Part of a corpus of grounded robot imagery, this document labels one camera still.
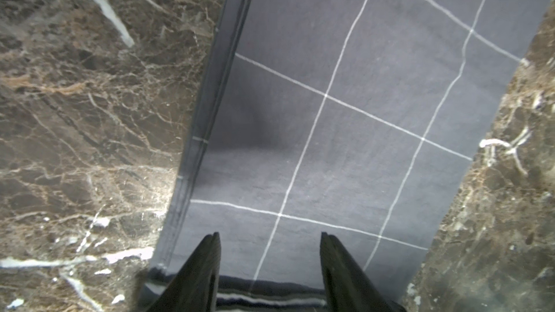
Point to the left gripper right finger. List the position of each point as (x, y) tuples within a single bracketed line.
[(346, 285)]

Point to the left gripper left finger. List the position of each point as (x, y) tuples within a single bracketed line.
[(195, 286)]

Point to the dark grey grid pillowcase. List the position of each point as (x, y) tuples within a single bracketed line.
[(409, 129)]

